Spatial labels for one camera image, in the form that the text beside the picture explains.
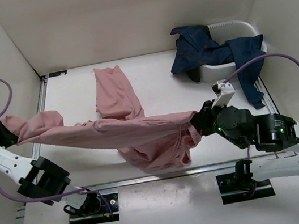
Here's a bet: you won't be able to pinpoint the pink trousers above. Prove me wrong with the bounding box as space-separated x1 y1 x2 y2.
0 66 202 171

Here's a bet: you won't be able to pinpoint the dark blue jeans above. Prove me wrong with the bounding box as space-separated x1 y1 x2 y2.
170 25 266 109

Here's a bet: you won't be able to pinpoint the aluminium front rail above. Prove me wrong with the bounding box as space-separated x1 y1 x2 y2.
9 148 299 224

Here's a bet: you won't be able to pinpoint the white plastic basket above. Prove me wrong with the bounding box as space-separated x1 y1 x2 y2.
200 20 267 83

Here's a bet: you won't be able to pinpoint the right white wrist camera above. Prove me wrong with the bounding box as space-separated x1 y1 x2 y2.
212 81 235 107

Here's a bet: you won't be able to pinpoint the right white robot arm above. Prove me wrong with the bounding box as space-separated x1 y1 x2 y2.
191 101 299 191

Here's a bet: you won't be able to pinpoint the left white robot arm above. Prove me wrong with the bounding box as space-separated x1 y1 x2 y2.
0 122 106 217

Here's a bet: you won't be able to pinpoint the aluminium left rail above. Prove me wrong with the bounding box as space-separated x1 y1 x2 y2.
32 75 48 160

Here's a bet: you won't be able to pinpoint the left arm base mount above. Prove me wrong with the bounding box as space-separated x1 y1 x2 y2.
63 191 119 224

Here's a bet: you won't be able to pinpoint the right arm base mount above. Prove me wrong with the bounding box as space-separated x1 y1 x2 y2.
216 173 276 205

